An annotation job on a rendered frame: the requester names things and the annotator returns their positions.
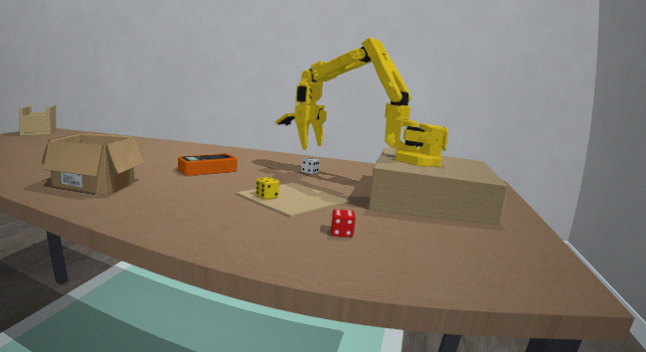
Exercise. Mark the yellow die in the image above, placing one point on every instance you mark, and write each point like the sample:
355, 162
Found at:
267, 188

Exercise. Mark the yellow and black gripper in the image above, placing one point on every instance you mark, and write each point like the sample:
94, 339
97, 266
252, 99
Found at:
303, 116

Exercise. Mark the orange digital multimeter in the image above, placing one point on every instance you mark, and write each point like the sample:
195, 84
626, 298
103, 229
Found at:
204, 164

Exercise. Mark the red die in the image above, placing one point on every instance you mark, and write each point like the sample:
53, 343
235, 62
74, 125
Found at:
343, 223

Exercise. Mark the white die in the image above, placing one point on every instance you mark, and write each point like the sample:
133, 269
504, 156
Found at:
310, 165

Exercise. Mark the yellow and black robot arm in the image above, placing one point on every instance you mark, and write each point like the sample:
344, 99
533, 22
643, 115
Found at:
428, 137

